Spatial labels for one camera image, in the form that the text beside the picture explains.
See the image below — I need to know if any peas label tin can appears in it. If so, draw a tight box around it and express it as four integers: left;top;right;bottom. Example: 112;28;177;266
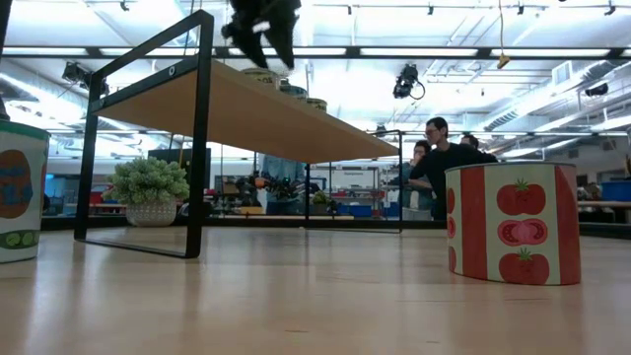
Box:
240;67;281;91

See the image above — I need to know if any black rig-mounted device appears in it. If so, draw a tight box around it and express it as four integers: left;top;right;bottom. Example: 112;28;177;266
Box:
60;60;110;98

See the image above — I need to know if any small green potted plant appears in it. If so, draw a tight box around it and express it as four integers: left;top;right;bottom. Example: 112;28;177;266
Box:
310;189;330;216

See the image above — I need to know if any mixed vegetables label tin can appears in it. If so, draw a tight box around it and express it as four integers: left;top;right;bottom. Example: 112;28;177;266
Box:
0;119;51;265

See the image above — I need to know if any black overhead camera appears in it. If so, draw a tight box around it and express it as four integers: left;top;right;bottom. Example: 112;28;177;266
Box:
391;62;426;102

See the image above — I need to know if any green artificial plant in pot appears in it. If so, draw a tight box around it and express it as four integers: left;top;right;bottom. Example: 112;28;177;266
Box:
102;156;191;229

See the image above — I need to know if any black monitor panel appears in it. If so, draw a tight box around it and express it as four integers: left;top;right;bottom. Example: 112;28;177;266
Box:
146;147;213;189

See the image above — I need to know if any wooden shelf with black frame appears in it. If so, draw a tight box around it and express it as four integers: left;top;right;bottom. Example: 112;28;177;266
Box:
73;8;405;260

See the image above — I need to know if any wooden workbench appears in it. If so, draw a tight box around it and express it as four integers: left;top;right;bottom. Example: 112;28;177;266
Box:
576;199;631;224

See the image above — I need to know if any person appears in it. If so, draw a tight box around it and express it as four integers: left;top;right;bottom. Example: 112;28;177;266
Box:
391;139;436;222
258;153;308;216
458;133;482;152
407;115;499;222

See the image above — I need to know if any diced tomatoes label tin can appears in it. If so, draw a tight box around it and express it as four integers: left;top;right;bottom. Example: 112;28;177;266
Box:
445;161;583;287

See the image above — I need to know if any carrots label tin can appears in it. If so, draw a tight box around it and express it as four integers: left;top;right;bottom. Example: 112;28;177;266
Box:
279;84;310;103

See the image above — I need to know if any yellow hanging cord tag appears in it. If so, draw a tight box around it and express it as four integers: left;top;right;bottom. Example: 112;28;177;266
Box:
495;0;512;70

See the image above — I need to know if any blue storage bin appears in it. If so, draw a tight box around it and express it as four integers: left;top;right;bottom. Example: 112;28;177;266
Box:
599;179;631;203
337;203;374;219

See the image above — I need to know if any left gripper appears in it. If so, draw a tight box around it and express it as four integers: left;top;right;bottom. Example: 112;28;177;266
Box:
220;0;303;71

